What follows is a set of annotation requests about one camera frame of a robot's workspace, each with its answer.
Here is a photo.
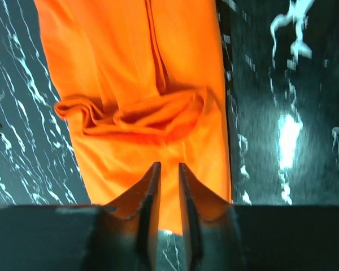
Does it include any black marble pattern mat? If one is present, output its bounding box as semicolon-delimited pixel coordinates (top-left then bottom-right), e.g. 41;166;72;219
0;1;339;270

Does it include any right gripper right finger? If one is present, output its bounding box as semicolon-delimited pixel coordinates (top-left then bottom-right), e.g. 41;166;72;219
179;163;234;270

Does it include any orange t shirt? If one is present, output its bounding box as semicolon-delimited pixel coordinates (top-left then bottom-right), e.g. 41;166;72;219
35;1;231;234

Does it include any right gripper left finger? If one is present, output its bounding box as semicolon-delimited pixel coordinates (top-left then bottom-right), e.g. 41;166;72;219
105;162;161;270

